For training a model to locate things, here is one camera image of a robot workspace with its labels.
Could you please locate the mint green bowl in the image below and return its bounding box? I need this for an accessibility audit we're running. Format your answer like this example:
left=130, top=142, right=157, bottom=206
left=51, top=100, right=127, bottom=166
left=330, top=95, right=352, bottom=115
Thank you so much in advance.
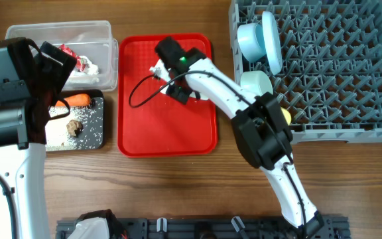
left=240, top=70, right=273, bottom=96

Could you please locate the light blue bowl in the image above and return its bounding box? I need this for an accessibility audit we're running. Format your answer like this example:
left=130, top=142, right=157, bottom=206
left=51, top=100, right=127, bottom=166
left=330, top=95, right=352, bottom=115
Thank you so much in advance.
left=237, top=23, right=266, bottom=62

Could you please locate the white rice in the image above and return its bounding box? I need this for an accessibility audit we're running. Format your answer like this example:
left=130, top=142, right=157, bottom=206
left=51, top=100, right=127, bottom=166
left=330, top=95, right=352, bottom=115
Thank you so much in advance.
left=44, top=96, right=104, bottom=150

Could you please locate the white tissue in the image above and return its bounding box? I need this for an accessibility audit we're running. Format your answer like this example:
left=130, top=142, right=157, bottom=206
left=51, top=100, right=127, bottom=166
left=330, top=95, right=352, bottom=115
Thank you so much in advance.
left=67, top=56, right=99, bottom=84

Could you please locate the orange carrot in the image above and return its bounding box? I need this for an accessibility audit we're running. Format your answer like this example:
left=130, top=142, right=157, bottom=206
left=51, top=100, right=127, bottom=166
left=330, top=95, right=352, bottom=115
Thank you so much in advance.
left=64, top=94, right=92, bottom=107

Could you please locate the red snack wrapper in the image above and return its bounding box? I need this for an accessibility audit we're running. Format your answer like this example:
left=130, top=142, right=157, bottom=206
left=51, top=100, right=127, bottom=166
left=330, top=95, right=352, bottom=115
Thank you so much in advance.
left=59, top=44, right=88, bottom=72

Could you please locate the large light blue plate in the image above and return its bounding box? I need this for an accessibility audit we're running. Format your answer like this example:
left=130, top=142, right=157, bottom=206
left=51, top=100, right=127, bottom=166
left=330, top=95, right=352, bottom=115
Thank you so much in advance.
left=262, top=11, right=283, bottom=75

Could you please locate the yellow plastic cup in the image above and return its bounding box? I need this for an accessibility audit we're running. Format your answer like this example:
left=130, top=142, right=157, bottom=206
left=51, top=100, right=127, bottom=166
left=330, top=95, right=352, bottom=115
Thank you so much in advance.
left=281, top=108, right=292, bottom=125

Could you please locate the brown food scrap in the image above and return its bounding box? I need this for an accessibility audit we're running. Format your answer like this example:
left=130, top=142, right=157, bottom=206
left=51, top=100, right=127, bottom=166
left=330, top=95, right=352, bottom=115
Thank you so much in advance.
left=66, top=119, right=83, bottom=137

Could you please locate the white plastic spoon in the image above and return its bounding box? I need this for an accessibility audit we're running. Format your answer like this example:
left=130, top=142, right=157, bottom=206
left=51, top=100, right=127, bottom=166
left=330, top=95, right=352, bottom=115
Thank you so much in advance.
left=196, top=93, right=208, bottom=100

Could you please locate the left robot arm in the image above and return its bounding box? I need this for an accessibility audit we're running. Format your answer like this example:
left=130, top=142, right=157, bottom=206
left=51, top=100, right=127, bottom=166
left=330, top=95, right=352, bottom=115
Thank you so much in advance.
left=0, top=37, right=76, bottom=238

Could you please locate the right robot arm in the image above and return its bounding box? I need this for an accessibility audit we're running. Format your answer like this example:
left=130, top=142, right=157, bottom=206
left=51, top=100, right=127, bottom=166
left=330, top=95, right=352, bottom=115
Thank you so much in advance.
left=155, top=37, right=324, bottom=238

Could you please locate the clear plastic waste bin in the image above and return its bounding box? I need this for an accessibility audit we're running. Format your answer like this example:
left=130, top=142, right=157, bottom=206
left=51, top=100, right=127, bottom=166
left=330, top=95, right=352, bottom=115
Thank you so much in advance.
left=5, top=21, right=119, bottom=91

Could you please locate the black waste tray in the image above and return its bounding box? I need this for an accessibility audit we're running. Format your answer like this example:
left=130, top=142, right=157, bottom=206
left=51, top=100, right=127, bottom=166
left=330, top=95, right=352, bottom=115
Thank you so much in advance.
left=44, top=88, right=105, bottom=152

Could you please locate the grey dishwasher rack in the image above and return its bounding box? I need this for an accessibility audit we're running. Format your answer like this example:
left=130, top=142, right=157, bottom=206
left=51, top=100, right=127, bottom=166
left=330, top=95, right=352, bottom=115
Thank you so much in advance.
left=228, top=0, right=382, bottom=143

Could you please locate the red serving tray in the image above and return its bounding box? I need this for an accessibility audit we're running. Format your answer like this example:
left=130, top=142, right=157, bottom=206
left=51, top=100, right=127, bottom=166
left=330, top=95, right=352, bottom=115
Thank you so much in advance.
left=117, top=35, right=218, bottom=157

